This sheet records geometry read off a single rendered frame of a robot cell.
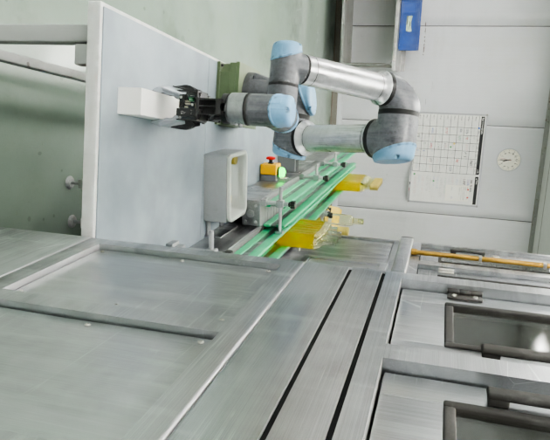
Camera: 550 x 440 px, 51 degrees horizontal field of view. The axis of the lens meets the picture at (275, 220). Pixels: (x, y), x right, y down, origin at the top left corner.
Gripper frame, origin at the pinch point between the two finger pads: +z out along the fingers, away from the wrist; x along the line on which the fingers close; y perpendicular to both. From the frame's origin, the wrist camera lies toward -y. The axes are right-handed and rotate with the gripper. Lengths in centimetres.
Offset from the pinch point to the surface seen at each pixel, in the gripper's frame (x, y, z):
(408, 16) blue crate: -163, -576, -18
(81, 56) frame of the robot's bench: -9.3, 15.3, 11.7
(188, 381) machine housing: 38, 71, -42
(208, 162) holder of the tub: 13.8, -41.4, 2.6
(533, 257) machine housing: 47, -143, -113
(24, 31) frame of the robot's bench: -14.5, 15.8, 27.0
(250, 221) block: 34, -63, -6
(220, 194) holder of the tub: 23.6, -42.8, -1.6
